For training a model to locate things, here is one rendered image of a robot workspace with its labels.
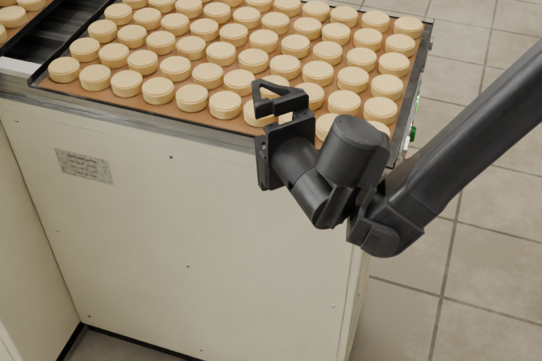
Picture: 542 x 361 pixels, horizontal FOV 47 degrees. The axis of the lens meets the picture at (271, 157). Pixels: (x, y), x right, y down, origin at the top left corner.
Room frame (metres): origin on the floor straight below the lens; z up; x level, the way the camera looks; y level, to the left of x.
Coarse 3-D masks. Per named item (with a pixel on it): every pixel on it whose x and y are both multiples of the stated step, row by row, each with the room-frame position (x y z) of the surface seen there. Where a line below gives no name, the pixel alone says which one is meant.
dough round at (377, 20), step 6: (366, 12) 1.00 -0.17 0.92; (372, 12) 1.00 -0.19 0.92; (378, 12) 1.00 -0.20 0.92; (366, 18) 0.98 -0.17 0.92; (372, 18) 0.98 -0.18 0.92; (378, 18) 0.98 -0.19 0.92; (384, 18) 0.98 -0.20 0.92; (366, 24) 0.97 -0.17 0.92; (372, 24) 0.96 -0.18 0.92; (378, 24) 0.96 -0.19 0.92; (384, 24) 0.96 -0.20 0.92; (378, 30) 0.96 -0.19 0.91; (384, 30) 0.96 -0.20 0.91
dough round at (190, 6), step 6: (180, 0) 1.05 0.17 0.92; (186, 0) 1.05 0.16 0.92; (192, 0) 1.05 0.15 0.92; (198, 0) 1.05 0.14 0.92; (180, 6) 1.02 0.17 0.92; (186, 6) 1.02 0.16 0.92; (192, 6) 1.02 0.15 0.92; (198, 6) 1.03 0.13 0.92; (180, 12) 1.02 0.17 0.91; (186, 12) 1.01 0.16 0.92; (192, 12) 1.01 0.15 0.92; (198, 12) 1.02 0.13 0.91; (192, 18) 1.01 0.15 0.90
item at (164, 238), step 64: (64, 128) 0.82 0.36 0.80; (128, 128) 0.78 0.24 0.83; (64, 192) 0.84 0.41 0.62; (128, 192) 0.79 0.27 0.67; (192, 192) 0.75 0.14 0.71; (256, 192) 0.71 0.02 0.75; (64, 256) 0.86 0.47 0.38; (128, 256) 0.80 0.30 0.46; (192, 256) 0.75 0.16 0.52; (256, 256) 0.71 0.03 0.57; (320, 256) 0.67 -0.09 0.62; (128, 320) 0.82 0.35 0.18; (192, 320) 0.76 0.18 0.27; (256, 320) 0.71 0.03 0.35; (320, 320) 0.67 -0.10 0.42
